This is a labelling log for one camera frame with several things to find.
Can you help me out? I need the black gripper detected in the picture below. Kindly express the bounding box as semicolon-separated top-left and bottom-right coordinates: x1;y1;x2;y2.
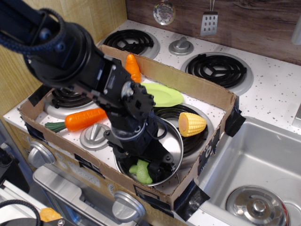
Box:
104;117;175;184

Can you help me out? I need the light green toy broccoli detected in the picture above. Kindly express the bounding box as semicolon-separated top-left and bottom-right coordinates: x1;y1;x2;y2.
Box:
129;159;153;184

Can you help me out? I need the stainless steel pan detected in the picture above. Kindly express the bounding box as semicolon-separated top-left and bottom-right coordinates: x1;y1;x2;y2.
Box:
115;119;183;186

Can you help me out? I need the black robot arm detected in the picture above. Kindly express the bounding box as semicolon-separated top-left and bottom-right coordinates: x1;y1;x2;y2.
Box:
0;0;175;182

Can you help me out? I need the silver oven knob right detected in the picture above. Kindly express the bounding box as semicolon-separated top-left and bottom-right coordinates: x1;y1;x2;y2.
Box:
112;190;146;223

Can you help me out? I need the silver oven knob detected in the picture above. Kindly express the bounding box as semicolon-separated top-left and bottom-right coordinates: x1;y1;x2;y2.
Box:
28;141;56;168
112;190;146;223

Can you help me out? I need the silver stove knob front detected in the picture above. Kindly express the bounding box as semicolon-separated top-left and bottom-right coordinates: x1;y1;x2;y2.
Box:
79;123;110;151

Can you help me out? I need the silver stove knob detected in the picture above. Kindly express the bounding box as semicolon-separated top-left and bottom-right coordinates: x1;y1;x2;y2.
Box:
168;37;194;56
79;123;110;151

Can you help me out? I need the yellow toy corn cob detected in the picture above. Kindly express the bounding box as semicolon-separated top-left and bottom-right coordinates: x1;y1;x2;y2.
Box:
178;112;207;137

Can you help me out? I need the light green plastic plate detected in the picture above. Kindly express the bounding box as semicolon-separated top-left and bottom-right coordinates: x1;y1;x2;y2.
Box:
141;83;184;107

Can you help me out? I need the orange toy carrot with leaves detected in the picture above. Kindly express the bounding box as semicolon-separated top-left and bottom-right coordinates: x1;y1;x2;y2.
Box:
45;108;107;133

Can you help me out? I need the front left black burner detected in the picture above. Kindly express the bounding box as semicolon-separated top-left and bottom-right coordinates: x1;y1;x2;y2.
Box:
43;89;98;120

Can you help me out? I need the orange toy carrot cone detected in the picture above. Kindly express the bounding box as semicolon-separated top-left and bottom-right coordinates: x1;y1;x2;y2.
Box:
125;54;142;83

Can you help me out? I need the silver oven knob left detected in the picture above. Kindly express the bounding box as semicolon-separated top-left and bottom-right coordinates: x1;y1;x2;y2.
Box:
28;141;56;168

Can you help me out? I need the yellow orange object bottom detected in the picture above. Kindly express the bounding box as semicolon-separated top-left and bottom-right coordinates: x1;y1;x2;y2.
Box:
40;207;62;222

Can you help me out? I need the grey toy sink basin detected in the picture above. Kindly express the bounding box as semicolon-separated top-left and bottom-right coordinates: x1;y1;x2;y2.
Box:
195;118;301;226

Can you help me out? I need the steel pot lid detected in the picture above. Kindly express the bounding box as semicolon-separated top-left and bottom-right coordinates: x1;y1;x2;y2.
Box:
225;186;290;226

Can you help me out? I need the back left black burner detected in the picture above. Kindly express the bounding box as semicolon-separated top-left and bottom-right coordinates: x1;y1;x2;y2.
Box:
99;29;160;59

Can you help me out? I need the silver stove knob back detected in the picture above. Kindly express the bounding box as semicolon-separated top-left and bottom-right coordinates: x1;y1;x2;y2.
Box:
168;37;194;56

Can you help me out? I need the back right black burner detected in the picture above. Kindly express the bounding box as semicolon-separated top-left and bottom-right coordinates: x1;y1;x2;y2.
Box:
181;52;253;96

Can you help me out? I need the hanging silver strainer ladle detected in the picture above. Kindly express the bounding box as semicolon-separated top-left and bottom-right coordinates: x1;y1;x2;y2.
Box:
153;0;176;25

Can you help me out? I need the hanging silver spatula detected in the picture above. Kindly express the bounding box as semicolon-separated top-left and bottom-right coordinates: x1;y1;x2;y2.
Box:
200;0;218;37

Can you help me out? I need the silver oven door handle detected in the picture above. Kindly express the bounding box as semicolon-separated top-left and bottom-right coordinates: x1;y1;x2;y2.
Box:
32;164;123;226

